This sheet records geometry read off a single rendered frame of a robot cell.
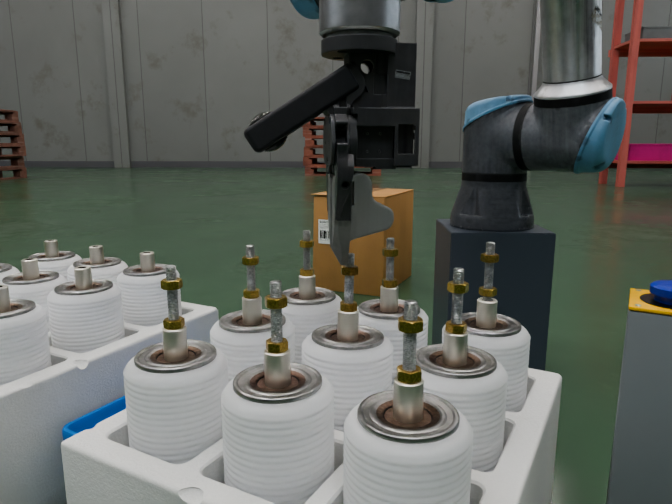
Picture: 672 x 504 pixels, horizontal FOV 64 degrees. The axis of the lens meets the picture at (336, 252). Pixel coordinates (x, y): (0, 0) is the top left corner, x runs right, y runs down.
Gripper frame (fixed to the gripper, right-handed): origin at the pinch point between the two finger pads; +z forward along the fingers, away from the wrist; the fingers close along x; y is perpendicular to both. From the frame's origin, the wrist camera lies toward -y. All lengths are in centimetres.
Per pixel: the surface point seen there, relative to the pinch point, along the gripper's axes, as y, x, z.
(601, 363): 62, 46, 34
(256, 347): -8.2, 2.6, 10.7
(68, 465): -25.5, -4.5, 18.7
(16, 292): -42, 27, 10
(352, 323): 1.7, -0.5, 7.4
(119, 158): -282, 1046, 14
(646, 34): 380, 481, -123
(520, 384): 19.9, -1.3, 14.7
